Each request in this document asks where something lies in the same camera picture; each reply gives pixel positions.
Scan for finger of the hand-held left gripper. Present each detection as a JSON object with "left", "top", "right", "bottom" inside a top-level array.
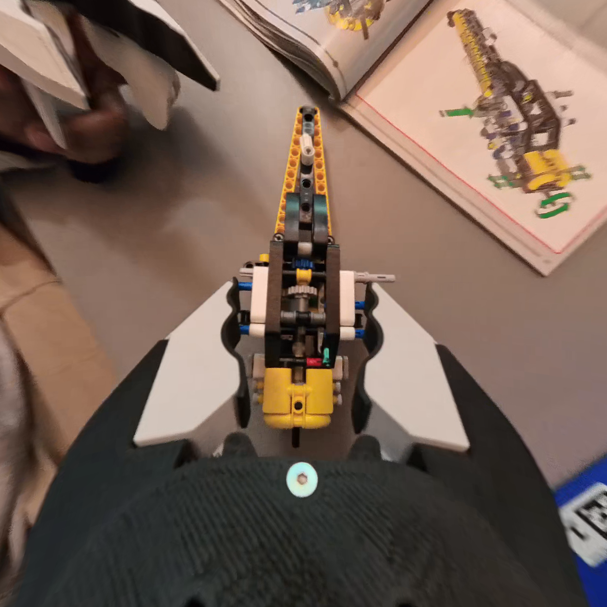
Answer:
[
  {"left": 0, "top": 13, "right": 92, "bottom": 149},
  {"left": 85, "top": 0, "right": 220, "bottom": 130}
]

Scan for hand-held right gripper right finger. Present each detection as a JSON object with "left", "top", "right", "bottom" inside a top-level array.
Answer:
[{"left": 352, "top": 283, "right": 471, "bottom": 460}]

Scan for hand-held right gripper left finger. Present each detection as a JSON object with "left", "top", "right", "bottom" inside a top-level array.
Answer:
[{"left": 133, "top": 278, "right": 251, "bottom": 457}]

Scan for yellow black lego crane model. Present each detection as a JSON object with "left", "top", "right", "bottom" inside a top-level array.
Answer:
[{"left": 235, "top": 105, "right": 396, "bottom": 449}]

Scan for open lego instruction booklet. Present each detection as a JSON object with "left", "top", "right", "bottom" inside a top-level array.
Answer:
[{"left": 216, "top": 0, "right": 607, "bottom": 277}]

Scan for person's left hand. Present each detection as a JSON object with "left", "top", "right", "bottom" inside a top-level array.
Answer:
[{"left": 0, "top": 66, "right": 131, "bottom": 167}]

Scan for beige pants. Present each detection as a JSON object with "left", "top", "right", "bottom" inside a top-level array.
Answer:
[{"left": 0, "top": 223, "right": 119, "bottom": 522}]

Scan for blue cardboard box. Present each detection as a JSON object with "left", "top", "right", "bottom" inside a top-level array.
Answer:
[{"left": 554, "top": 454, "right": 607, "bottom": 570}]

